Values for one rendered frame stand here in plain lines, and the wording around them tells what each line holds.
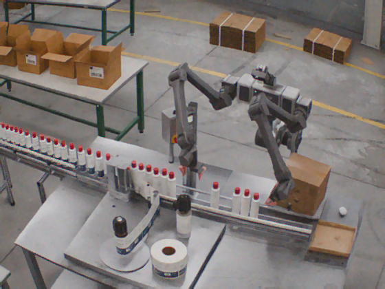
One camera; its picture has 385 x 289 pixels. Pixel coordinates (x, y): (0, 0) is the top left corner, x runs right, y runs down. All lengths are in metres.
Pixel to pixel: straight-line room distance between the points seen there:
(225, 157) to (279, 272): 2.40
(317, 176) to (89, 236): 1.47
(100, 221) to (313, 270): 1.37
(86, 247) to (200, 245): 0.69
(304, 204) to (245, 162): 1.93
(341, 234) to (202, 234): 0.92
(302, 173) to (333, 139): 2.38
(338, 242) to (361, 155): 2.35
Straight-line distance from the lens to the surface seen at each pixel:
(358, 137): 6.09
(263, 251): 3.48
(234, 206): 3.57
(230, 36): 7.43
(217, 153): 5.57
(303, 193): 3.61
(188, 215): 3.35
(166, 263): 3.13
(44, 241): 3.58
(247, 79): 3.68
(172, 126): 3.42
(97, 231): 3.53
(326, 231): 3.65
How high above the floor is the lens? 3.34
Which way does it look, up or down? 36 degrees down
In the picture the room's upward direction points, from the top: 1 degrees clockwise
